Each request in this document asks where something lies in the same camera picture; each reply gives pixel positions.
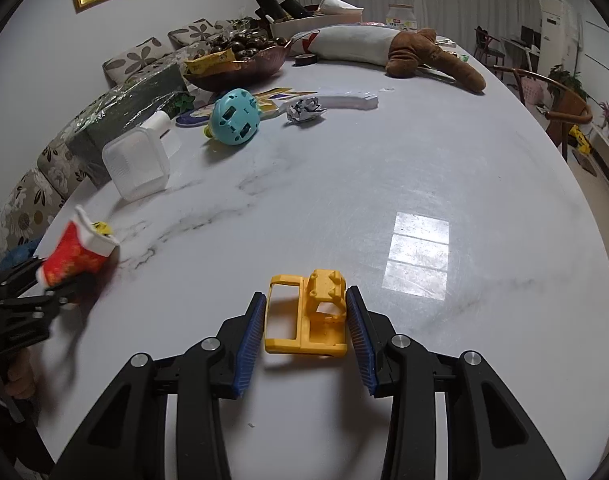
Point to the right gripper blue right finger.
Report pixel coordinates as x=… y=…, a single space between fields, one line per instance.
x=392 y=365

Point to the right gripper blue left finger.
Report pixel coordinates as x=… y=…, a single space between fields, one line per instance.
x=217 y=368

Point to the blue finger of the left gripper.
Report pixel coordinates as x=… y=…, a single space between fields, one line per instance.
x=24 y=273

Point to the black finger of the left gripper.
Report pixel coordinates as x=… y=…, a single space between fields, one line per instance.
x=33 y=296

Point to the red white paper cup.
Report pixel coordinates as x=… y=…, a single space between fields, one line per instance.
x=84 y=247

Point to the yellow toy excavator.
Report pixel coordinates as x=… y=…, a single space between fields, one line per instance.
x=321 y=314

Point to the left hand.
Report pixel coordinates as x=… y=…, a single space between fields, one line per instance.
x=19 y=378

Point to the blue cloth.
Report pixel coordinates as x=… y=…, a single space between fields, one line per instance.
x=19 y=254

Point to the floral patterned sofa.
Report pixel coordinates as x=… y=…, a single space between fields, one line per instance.
x=42 y=191

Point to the clear plastic container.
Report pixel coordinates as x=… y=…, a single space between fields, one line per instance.
x=137 y=163

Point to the green wrapped box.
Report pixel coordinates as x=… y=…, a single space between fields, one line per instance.
x=161 y=87

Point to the teal round toy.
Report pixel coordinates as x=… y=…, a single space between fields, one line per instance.
x=234 y=119

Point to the crumpled foil ball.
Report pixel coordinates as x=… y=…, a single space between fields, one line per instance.
x=305 y=110

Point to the dark fruit bowl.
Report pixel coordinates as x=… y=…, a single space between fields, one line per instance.
x=236 y=62

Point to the wooden armchair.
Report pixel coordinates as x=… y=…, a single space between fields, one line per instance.
x=568 y=108

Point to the brown plush toy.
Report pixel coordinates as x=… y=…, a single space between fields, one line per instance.
x=410 y=50

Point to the white pillow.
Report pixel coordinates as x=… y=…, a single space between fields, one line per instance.
x=349 y=42

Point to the potted green plant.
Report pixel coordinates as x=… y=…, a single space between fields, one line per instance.
x=569 y=80

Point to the clear plastic jar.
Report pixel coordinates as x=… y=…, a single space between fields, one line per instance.
x=401 y=16

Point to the white standing air conditioner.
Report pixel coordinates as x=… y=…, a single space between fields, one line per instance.
x=560 y=37

